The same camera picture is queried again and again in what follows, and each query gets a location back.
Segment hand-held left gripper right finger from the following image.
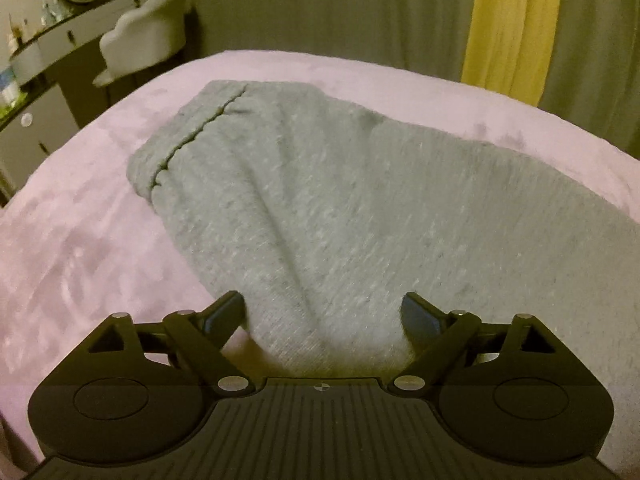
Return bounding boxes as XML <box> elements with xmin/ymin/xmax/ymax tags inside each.
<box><xmin>387</xmin><ymin>291</ymin><xmax>556</xmax><ymax>394</ymax></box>

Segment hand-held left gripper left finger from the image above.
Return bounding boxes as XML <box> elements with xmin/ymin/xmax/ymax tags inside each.
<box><xmin>87</xmin><ymin>290</ymin><xmax>257</xmax><ymax>396</ymax></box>

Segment grey pants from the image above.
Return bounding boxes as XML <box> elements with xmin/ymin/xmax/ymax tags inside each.
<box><xmin>126</xmin><ymin>79</ymin><xmax>640</xmax><ymax>411</ymax></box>

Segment pink plush blanket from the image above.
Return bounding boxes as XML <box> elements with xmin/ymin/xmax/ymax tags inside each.
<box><xmin>0</xmin><ymin>49</ymin><xmax>640</xmax><ymax>466</ymax></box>

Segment curved vanity desk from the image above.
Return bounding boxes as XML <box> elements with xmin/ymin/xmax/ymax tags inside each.
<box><xmin>0</xmin><ymin>0</ymin><xmax>188</xmax><ymax>206</ymax></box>

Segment white upholstered chair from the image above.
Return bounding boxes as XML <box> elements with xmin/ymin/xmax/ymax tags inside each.
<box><xmin>91</xmin><ymin>0</ymin><xmax>192</xmax><ymax>88</ymax></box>

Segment yellow curtain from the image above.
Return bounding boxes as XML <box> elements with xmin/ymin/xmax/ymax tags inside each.
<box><xmin>460</xmin><ymin>0</ymin><xmax>563</xmax><ymax>107</ymax></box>

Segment grey curtain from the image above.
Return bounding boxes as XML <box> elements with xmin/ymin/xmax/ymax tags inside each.
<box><xmin>187</xmin><ymin>0</ymin><xmax>483</xmax><ymax>83</ymax></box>
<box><xmin>537</xmin><ymin>0</ymin><xmax>640</xmax><ymax>148</ymax></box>

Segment group of cosmetic bottles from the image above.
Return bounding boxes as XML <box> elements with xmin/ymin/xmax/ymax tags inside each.
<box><xmin>5</xmin><ymin>0</ymin><xmax>68</xmax><ymax>53</ymax></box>

